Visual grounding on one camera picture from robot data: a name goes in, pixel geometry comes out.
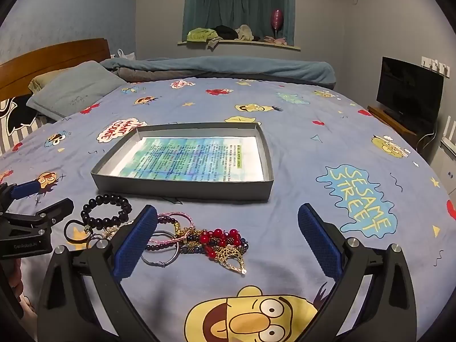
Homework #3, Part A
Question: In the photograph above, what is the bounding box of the folded blue quilt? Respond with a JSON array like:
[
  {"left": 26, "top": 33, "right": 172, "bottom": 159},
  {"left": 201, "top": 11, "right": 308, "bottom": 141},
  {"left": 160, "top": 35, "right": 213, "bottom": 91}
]
[{"left": 100, "top": 56, "right": 337, "bottom": 89}]

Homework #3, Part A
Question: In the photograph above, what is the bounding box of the black cord bracelet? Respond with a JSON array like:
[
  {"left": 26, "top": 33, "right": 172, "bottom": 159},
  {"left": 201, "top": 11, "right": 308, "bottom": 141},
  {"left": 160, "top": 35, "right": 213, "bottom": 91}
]
[{"left": 146, "top": 239, "right": 186, "bottom": 253}]

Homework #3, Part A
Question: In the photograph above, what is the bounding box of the cartoon printed blue bedsheet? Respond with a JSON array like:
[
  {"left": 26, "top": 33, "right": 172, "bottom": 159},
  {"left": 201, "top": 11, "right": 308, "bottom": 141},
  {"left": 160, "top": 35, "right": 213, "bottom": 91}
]
[{"left": 0, "top": 78, "right": 456, "bottom": 342}]

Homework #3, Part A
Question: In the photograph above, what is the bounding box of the pink cord bracelet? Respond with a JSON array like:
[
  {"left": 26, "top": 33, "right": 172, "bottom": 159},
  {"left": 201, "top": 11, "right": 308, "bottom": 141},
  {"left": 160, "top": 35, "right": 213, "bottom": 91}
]
[{"left": 157, "top": 212, "right": 200, "bottom": 246}]

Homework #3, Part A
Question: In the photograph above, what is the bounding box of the wall hook rack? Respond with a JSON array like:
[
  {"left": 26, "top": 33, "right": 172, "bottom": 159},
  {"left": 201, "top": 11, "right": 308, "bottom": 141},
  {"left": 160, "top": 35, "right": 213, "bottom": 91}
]
[{"left": 421, "top": 56, "right": 450, "bottom": 75}]

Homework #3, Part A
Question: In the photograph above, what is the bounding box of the grey shallow cardboard box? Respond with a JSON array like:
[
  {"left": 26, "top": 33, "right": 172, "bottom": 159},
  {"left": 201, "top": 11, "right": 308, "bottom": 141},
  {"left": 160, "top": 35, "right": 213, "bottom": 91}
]
[{"left": 90, "top": 122, "right": 275, "bottom": 202}]

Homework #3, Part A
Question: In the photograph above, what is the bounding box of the white cabinet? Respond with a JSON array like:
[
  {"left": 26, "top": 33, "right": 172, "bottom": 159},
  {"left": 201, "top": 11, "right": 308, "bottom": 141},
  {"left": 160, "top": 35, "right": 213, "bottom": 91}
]
[{"left": 426, "top": 139, "right": 456, "bottom": 196}]

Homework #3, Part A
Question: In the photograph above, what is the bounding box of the wooden headboard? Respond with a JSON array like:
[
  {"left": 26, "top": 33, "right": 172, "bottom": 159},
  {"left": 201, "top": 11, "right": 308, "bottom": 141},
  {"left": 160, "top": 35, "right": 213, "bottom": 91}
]
[{"left": 0, "top": 38, "right": 111, "bottom": 100}]

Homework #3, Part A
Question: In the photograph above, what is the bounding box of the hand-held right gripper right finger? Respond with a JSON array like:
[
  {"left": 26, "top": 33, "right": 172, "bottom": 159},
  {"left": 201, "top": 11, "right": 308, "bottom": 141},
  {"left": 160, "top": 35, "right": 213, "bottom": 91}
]
[{"left": 296, "top": 203, "right": 417, "bottom": 342}]

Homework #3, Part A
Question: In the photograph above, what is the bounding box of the striped pillow with black print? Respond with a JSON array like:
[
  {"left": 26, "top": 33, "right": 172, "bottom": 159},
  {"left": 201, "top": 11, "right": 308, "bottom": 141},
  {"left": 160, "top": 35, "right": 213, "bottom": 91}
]
[{"left": 0, "top": 94, "right": 52, "bottom": 154}]

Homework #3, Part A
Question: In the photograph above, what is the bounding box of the bunch of keys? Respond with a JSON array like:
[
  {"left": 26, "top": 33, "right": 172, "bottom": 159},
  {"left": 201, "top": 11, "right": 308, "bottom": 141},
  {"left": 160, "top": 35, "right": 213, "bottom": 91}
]
[{"left": 101, "top": 223, "right": 134, "bottom": 241}]

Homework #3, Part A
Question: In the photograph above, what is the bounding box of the black cord hair tie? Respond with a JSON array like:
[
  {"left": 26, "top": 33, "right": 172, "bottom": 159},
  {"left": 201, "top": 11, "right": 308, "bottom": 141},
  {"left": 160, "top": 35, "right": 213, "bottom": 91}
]
[{"left": 64, "top": 219, "right": 107, "bottom": 250}]

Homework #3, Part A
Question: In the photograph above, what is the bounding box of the dark blue bead bracelet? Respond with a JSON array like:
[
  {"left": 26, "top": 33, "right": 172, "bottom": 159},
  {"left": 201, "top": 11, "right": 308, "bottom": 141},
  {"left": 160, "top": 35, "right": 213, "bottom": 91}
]
[{"left": 180, "top": 233, "right": 214, "bottom": 255}]

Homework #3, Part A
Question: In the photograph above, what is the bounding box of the pink balloon on stick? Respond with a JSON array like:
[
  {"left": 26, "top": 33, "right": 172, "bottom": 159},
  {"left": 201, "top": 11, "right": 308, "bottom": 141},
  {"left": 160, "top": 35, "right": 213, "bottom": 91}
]
[{"left": 271, "top": 9, "right": 284, "bottom": 40}]

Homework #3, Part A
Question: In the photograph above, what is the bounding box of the beige cloth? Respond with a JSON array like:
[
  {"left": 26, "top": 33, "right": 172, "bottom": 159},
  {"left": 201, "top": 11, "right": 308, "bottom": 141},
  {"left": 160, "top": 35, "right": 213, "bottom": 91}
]
[{"left": 235, "top": 24, "right": 254, "bottom": 41}]

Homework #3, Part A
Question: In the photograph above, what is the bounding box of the red bead bracelet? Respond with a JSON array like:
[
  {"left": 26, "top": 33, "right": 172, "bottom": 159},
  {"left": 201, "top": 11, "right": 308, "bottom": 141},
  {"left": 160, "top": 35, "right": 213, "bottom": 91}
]
[{"left": 199, "top": 228, "right": 248, "bottom": 259}]

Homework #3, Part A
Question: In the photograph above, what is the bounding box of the white router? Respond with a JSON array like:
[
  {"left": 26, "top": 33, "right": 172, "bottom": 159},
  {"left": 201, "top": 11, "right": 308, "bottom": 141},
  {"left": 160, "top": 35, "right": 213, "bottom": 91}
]
[{"left": 440, "top": 114, "right": 456, "bottom": 150}]

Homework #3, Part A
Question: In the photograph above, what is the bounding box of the silver bangle ring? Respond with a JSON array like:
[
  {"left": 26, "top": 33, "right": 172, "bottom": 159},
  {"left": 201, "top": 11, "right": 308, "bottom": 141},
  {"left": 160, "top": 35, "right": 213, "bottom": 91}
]
[
  {"left": 140, "top": 240, "right": 181, "bottom": 268},
  {"left": 151, "top": 230, "right": 179, "bottom": 245}
]

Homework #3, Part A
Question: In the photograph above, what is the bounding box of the printed paper sheet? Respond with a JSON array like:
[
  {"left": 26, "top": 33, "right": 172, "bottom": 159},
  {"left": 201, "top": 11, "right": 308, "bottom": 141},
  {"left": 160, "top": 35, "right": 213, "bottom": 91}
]
[{"left": 114, "top": 136, "right": 265, "bottom": 182}]

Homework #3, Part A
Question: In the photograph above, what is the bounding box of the grey blanket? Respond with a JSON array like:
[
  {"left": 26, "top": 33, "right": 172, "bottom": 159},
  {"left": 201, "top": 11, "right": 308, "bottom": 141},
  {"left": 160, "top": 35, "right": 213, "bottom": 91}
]
[{"left": 117, "top": 66, "right": 200, "bottom": 82}]

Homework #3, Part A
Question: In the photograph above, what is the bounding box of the green cloth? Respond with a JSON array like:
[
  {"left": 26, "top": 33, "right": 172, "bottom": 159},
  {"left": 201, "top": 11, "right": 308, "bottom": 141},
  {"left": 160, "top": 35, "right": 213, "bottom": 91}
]
[{"left": 187, "top": 27, "right": 219, "bottom": 42}]

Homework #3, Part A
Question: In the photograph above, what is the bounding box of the teal curtain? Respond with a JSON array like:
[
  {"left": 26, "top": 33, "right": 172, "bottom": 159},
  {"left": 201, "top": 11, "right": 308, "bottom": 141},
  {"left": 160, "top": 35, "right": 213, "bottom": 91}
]
[{"left": 183, "top": 0, "right": 296, "bottom": 45}]

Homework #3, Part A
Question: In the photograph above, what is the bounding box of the beige pillow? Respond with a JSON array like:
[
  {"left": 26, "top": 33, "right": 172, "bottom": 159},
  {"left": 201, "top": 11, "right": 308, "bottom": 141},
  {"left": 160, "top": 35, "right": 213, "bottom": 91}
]
[{"left": 28, "top": 69, "right": 68, "bottom": 93}]

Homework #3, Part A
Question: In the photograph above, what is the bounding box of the black bead bracelet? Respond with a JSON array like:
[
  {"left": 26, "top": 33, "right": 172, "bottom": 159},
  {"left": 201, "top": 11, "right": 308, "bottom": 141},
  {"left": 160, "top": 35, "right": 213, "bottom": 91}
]
[{"left": 80, "top": 193, "right": 132, "bottom": 230}]

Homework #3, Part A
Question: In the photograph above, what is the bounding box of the black television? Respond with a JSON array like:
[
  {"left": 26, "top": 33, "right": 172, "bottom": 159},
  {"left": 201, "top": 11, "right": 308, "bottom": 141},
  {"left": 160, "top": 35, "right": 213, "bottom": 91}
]
[{"left": 376, "top": 56, "right": 444, "bottom": 131}]

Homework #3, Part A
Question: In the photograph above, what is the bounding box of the wooden television stand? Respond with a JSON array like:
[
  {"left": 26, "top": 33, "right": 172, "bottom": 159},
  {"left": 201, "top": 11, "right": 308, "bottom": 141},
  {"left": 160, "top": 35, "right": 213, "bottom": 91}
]
[{"left": 367, "top": 105, "right": 419, "bottom": 138}]

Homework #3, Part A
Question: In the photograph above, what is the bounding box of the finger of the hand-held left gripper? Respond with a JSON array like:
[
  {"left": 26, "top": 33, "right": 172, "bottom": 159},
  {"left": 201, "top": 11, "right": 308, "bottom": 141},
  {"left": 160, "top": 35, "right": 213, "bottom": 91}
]
[
  {"left": 0, "top": 198, "right": 75, "bottom": 237},
  {"left": 0, "top": 180, "right": 40, "bottom": 214}
]

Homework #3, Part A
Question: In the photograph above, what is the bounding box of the black cloth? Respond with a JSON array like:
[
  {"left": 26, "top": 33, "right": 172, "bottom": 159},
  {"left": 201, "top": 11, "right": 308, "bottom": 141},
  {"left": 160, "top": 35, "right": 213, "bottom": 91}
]
[{"left": 214, "top": 25, "right": 243, "bottom": 40}]

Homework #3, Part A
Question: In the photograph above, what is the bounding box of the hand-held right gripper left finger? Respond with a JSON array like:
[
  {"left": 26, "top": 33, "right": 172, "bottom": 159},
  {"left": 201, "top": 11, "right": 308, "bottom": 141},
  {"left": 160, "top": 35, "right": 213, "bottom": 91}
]
[{"left": 37, "top": 205, "right": 159, "bottom": 342}]

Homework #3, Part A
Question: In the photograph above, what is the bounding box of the window sill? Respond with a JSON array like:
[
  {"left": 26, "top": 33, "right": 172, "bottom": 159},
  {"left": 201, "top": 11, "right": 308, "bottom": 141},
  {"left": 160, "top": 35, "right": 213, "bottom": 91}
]
[{"left": 177, "top": 39, "right": 302, "bottom": 51}]

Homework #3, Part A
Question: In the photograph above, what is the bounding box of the grey-blue pillow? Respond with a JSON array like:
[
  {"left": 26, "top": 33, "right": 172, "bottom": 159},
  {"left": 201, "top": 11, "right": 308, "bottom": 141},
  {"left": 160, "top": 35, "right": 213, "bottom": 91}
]
[{"left": 27, "top": 60, "right": 125, "bottom": 120}]

